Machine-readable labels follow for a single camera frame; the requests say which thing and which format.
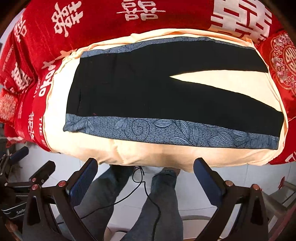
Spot red embroidered round-pattern pillow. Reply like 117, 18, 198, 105
256, 30, 295, 120

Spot red blanket with white characters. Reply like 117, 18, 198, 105
1, 1, 295, 164

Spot black pants with grey trim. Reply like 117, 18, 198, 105
63, 37, 284, 150

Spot black cable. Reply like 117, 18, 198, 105
58, 165, 162, 241

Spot cream cushion cover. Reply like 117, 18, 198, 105
43, 29, 288, 172

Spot person's legs in jeans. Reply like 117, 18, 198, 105
75, 164, 184, 240

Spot metal chair frame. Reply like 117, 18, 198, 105
262, 179, 295, 238

